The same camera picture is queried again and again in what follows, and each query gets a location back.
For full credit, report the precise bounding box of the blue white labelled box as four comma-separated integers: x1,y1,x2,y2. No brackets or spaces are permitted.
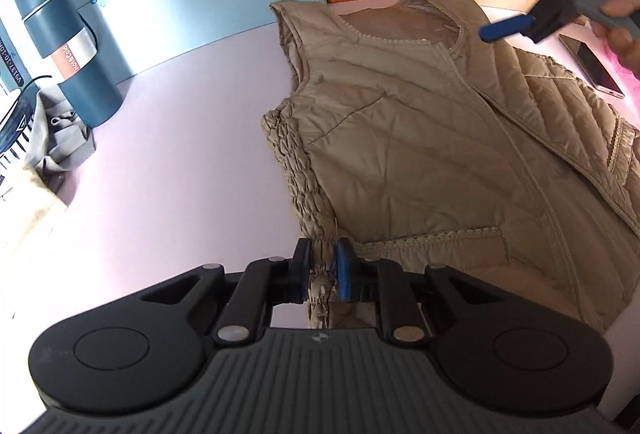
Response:
0,18,46,199

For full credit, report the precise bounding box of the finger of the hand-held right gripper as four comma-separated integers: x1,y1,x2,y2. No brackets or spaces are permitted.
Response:
479,0,584,45

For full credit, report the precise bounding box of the person's right hand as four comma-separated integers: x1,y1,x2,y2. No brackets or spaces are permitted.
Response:
592,0,640,75

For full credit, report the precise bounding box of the blue thermos bottle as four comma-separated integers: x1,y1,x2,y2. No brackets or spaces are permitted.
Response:
11,0,126,129

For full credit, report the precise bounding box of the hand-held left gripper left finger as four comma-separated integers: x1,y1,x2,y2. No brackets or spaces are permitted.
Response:
141,239,314,348

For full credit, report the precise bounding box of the beige quilted vest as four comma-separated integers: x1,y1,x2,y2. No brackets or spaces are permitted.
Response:
261,0,640,334

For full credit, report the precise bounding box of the grey cloth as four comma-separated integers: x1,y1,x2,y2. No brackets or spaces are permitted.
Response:
22,88,97,181

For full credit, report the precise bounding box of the smartphone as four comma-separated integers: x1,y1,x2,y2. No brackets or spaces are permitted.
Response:
558,34,627,100

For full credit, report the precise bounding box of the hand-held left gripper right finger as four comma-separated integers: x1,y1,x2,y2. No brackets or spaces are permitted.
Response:
336,239,504,346

